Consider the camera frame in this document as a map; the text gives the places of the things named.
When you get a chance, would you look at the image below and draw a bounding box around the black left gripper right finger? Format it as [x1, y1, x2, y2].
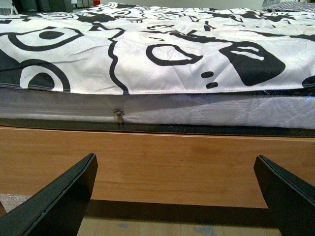
[253, 155, 315, 236]

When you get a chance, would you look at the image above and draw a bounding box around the black white checkered pillow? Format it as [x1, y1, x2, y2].
[261, 1, 315, 13]

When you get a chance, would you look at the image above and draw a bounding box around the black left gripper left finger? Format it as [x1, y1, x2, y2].
[0, 153, 98, 236]

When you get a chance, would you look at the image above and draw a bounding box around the metal mattress zipper pull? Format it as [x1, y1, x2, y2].
[113, 109, 124, 129]

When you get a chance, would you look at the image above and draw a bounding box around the wooden bed frame rail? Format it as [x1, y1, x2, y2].
[0, 127, 315, 208]

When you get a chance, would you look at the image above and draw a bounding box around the white quilted mattress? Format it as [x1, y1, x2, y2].
[0, 88, 315, 129]

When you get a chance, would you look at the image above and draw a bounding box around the black and white patterned blanket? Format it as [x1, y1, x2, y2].
[0, 2, 315, 95]

